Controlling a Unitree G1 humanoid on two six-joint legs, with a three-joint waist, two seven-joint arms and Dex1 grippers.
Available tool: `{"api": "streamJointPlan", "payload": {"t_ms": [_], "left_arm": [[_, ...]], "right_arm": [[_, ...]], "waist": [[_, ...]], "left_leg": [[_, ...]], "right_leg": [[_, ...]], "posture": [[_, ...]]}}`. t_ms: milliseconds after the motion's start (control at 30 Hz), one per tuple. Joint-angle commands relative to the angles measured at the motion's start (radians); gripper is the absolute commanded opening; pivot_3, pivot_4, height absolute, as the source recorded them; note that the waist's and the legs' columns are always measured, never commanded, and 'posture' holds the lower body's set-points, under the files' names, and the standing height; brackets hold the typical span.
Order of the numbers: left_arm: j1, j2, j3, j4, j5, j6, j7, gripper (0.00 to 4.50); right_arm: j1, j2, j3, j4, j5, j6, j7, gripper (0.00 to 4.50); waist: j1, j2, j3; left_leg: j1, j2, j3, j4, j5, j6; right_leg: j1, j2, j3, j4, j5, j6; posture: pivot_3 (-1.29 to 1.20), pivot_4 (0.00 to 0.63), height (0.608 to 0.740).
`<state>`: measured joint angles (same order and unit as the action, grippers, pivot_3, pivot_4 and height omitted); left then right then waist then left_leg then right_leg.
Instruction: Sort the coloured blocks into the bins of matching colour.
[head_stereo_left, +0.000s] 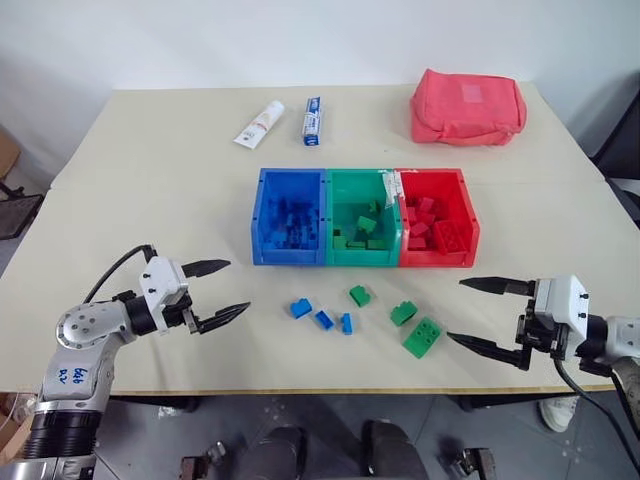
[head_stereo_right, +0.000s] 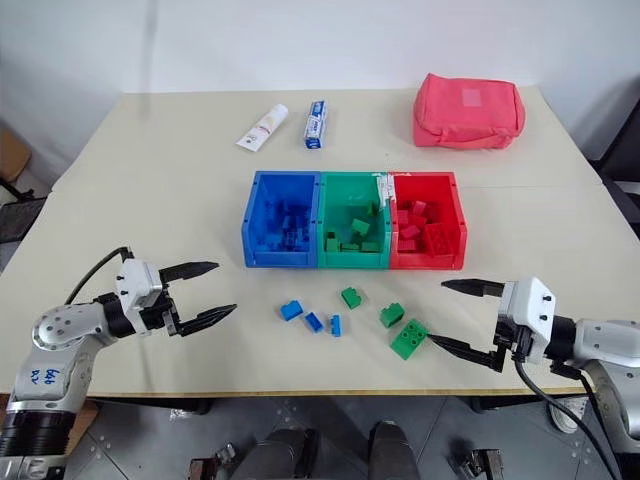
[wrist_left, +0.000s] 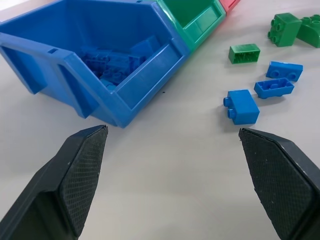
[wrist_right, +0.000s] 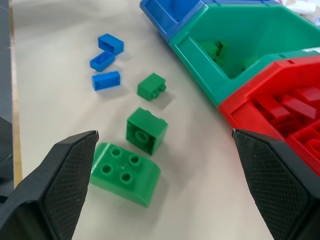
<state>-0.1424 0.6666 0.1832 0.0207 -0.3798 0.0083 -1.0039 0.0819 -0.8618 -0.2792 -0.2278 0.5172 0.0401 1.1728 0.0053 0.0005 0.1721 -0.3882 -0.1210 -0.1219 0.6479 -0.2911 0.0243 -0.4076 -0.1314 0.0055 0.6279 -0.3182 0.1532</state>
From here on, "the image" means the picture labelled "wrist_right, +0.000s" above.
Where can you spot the blue hollow building brick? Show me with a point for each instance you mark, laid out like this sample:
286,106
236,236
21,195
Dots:
111,43
102,60

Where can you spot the red plastic storage bin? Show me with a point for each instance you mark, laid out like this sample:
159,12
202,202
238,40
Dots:
275,95

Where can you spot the green curved four-stud brick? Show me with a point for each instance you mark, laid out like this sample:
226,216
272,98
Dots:
125,175

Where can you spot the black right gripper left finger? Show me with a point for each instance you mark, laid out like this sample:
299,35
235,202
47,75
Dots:
57,190

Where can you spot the small green building brick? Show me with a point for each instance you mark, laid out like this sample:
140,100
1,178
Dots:
148,87

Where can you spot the green bricks in bin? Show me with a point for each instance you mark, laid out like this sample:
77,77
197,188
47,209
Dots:
216,51

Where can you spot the blue plastic storage bin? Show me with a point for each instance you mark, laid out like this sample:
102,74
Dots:
170,17

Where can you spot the green square building brick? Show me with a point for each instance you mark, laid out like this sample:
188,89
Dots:
146,131

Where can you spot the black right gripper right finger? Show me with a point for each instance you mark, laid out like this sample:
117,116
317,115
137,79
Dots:
277,190

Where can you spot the green plastic storage bin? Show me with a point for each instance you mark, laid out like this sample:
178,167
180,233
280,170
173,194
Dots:
225,62

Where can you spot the red bricks in bin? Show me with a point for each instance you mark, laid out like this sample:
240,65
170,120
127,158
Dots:
292,110

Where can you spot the blue rectangular building brick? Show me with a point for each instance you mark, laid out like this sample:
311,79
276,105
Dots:
106,80

